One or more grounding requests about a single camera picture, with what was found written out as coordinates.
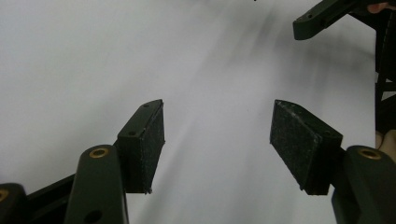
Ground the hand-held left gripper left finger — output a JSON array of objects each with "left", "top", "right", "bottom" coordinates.
[{"left": 116, "top": 98, "right": 166, "bottom": 195}]

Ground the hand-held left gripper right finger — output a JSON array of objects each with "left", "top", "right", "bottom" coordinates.
[{"left": 269, "top": 99, "right": 344, "bottom": 196}]

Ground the white paper sheet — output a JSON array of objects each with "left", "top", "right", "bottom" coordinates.
[{"left": 0, "top": 0, "right": 396, "bottom": 224}]

